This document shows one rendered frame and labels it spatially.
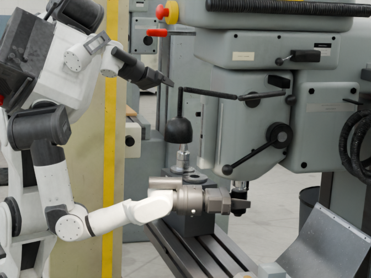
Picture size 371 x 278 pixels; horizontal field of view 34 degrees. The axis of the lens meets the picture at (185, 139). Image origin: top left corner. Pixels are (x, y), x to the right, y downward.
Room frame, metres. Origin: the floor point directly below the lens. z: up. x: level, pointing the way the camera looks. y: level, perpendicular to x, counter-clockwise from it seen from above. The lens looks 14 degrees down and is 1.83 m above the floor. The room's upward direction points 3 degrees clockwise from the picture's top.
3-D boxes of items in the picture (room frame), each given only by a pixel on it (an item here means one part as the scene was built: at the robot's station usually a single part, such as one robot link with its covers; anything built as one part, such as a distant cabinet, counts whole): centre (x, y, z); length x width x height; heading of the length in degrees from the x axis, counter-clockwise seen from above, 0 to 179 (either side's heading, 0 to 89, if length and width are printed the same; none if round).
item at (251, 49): (1.69, -0.20, 1.68); 0.34 x 0.24 x 0.10; 110
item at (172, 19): (1.60, 0.05, 1.76); 0.06 x 0.02 x 0.06; 20
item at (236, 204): (1.65, -0.17, 1.23); 0.06 x 0.02 x 0.03; 95
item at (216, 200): (1.67, -0.07, 1.23); 0.13 x 0.12 x 0.10; 5
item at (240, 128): (1.68, -0.17, 1.47); 0.21 x 0.19 x 0.32; 20
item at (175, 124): (1.51, 0.02, 1.48); 0.07 x 0.07 x 0.06
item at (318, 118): (1.74, -0.35, 1.47); 0.24 x 0.19 x 0.26; 20
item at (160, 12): (1.59, 0.07, 1.76); 0.04 x 0.03 x 0.04; 20
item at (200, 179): (2.08, -0.02, 1.09); 0.22 x 0.12 x 0.20; 26
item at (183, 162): (2.13, 0.00, 1.21); 0.05 x 0.05 x 0.05
